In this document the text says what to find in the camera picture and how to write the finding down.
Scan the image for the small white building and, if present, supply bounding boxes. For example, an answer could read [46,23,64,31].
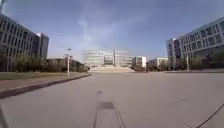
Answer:
[131,55,148,69]

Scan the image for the large grey gridded building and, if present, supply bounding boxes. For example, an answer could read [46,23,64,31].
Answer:
[0,13,50,73]

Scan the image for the wide pale stairway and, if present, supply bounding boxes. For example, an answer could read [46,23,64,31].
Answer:
[88,66,135,74]

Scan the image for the white lamp pole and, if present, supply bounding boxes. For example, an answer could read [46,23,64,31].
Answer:
[66,48,72,78]

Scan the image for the trees by office building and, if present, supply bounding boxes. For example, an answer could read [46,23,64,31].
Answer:
[159,49,224,72]

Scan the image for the grass strip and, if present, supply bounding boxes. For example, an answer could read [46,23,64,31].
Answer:
[0,71,86,81]

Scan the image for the low pale building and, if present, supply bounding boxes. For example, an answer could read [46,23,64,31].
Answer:
[147,57,169,69]

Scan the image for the long grey office building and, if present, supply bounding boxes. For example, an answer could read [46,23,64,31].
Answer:
[166,16,224,71]

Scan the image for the grey paved plaza ground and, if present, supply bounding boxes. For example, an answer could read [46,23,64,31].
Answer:
[0,71,224,128]

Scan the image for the low brown building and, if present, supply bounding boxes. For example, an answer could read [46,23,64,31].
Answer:
[46,54,86,72]

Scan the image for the row of green trees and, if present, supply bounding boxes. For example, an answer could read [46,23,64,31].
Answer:
[0,49,88,74]

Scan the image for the pale pole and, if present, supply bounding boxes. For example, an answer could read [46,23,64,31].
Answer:
[186,53,190,72]

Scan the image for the pale glass building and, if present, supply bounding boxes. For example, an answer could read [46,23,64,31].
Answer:
[81,49,133,69]

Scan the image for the reddish side path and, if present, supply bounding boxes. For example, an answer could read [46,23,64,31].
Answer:
[0,73,88,92]

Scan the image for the dark raised kerb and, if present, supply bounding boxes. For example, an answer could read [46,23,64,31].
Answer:
[0,73,93,99]

